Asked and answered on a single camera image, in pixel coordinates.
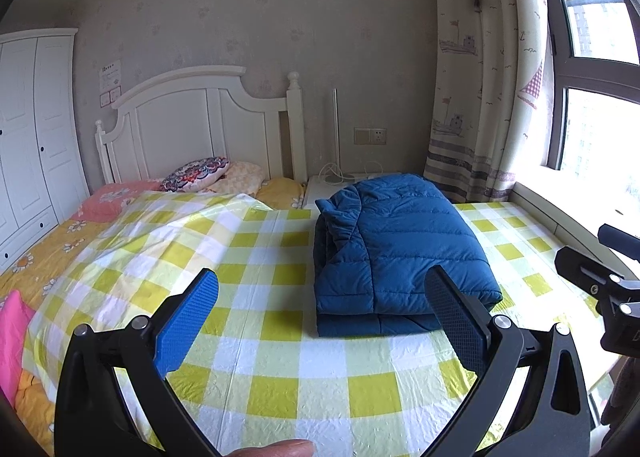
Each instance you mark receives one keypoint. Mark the paper wall notice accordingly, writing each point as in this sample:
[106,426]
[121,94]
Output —
[110,82]

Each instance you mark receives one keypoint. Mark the dark framed window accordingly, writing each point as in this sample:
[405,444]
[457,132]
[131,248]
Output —
[600,112]

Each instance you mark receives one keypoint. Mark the white window ledge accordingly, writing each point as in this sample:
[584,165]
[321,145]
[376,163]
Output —
[560,217]

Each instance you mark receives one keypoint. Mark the yellow checked blanket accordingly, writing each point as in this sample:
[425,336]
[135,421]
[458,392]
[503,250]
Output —
[260,277]

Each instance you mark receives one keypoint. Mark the bright pink pillow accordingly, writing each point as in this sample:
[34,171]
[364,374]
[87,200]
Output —
[15,337]

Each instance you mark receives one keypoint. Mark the blue padded jacket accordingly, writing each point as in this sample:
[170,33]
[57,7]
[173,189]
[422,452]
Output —
[400,247]

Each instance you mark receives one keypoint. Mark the white lamp pole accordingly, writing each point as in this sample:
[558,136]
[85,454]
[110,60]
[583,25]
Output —
[335,137]

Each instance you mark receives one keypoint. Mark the yellow pillow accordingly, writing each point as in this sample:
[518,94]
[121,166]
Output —
[280,192]

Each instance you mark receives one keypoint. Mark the white nightstand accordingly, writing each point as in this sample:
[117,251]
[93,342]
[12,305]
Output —
[320,192]

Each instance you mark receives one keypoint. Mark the white bed headboard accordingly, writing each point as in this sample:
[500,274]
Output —
[180,122]

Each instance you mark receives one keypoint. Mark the peach pillow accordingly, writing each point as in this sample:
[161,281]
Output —
[242,177]

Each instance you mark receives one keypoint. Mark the beige wall socket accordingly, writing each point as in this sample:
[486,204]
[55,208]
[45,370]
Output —
[370,136]

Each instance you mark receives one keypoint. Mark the person's left hand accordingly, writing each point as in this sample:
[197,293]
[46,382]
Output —
[285,449]

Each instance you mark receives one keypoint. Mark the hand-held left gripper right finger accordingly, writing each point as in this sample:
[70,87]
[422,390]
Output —
[457,322]

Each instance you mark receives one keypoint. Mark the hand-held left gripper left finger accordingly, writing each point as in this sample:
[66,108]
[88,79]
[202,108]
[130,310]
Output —
[187,317]

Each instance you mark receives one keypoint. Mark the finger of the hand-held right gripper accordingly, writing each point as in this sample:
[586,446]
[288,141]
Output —
[620,237]
[585,269]

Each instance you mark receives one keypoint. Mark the white wardrobe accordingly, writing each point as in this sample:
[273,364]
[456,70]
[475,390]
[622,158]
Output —
[35,137]

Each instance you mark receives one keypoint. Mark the printed boat curtain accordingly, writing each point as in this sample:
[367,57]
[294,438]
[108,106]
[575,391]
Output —
[480,62]

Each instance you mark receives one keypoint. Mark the patterned round cushion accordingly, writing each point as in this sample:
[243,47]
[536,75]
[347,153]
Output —
[197,173]

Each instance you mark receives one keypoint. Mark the pink flower pillow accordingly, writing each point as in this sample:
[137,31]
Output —
[115,199]

